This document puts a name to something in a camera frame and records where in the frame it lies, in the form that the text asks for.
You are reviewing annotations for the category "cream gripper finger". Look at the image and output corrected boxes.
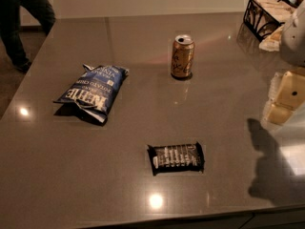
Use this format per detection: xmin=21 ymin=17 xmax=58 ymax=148
xmin=263 ymin=68 xmax=305 ymax=125

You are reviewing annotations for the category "orange soda can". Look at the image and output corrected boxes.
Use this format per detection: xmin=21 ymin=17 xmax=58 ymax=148
xmin=171 ymin=34 xmax=194 ymax=79

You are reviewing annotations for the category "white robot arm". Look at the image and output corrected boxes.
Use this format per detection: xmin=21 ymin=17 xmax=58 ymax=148
xmin=263 ymin=1 xmax=305 ymax=125

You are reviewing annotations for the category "black RXBAR chocolate bar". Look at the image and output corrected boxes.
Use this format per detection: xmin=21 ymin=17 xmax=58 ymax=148
xmin=148 ymin=142 xmax=205 ymax=176

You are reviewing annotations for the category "white snack packet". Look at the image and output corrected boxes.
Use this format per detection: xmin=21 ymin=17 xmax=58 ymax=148
xmin=259 ymin=26 xmax=283 ymax=52

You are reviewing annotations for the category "blue Kettle chips bag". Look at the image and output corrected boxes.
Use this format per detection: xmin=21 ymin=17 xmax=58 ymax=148
xmin=55 ymin=64 xmax=129 ymax=123

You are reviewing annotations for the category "person in dark clothes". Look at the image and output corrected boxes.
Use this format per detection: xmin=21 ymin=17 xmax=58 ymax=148
xmin=0 ymin=0 xmax=56 ymax=73

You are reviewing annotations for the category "black wire basket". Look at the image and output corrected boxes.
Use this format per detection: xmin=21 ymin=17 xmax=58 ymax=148
xmin=243 ymin=0 xmax=296 ymax=41

